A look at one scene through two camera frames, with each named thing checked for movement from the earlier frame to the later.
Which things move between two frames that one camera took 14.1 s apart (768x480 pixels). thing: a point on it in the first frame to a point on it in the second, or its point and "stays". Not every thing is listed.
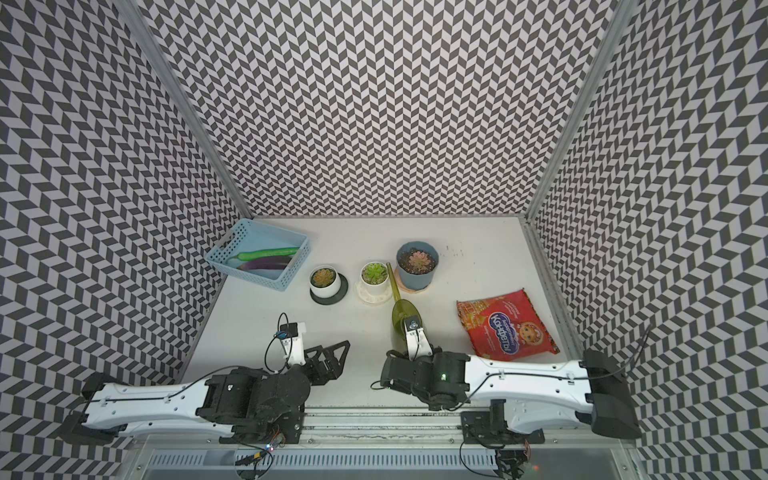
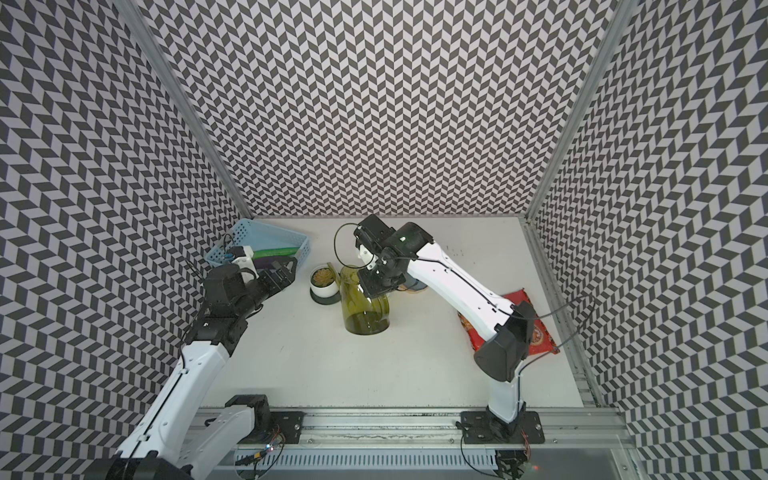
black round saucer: (327, 301) stays
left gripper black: (334, 369) to (286, 278)
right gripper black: (436, 350) to (371, 288)
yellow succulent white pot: (324, 281) stays
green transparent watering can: (402, 308) to (362, 315)
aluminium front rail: (388, 444) stays
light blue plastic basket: (265, 254) stays
